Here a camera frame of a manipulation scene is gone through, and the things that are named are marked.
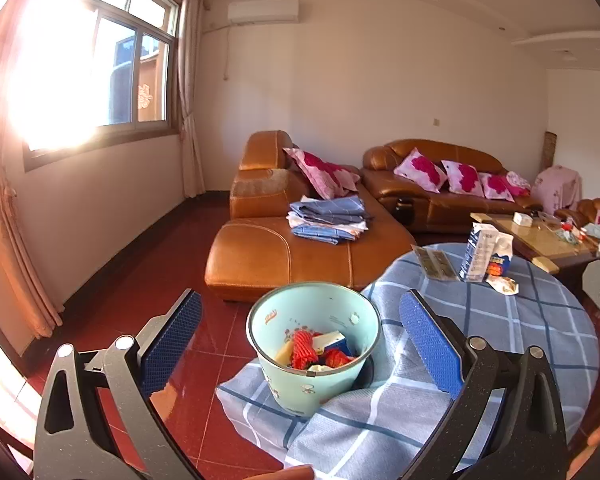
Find wooden coffee table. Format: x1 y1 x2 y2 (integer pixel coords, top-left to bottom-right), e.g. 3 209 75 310
470 211 600 276

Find brown leather chaise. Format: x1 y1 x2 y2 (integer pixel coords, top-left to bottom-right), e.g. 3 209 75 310
205 130 418 303

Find pink cloth cover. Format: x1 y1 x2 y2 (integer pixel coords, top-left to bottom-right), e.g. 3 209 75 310
530 165 583 216

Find brown leather armchair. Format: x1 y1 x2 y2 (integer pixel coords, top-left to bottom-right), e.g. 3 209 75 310
555 197 600 266

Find white air conditioner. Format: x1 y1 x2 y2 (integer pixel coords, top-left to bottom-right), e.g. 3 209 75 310
228 0 300 25

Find brown leather sofa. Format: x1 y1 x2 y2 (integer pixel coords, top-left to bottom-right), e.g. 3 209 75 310
361 139 543 233

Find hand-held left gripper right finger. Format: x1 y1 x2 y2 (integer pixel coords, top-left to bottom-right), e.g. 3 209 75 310
399 287 566 480

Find large pink floral pillow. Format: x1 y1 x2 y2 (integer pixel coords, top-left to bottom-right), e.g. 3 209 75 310
282 147 362 200

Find mint green cartoon bin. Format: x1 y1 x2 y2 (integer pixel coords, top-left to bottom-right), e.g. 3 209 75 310
246 282 383 418

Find white blue tall carton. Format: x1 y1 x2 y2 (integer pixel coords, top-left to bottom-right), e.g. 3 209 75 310
459 222 500 282

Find folded blue bed sheets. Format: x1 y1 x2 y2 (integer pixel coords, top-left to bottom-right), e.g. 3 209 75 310
286 196 373 246

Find blue plaid tablecloth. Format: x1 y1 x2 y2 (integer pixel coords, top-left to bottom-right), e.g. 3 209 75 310
215 242 600 480

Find rolled bamboo mat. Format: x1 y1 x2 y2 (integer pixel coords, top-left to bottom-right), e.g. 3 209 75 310
542 131 558 171

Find blue white crushed carton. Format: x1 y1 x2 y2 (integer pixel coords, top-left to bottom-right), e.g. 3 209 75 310
310 331 356 361

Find blue white milk carton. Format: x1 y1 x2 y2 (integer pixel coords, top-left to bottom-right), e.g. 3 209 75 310
485 234 515 278

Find white orange printed wrapper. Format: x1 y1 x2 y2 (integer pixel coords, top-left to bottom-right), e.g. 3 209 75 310
486 275 521 296

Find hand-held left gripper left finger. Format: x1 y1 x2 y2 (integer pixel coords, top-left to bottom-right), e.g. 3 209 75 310
32 287 203 480

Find sliding glass window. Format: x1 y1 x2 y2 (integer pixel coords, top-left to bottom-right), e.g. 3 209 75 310
10 0 181 171

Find pink curtain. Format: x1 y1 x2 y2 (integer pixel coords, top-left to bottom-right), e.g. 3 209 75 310
0 0 63 341
177 0 207 198

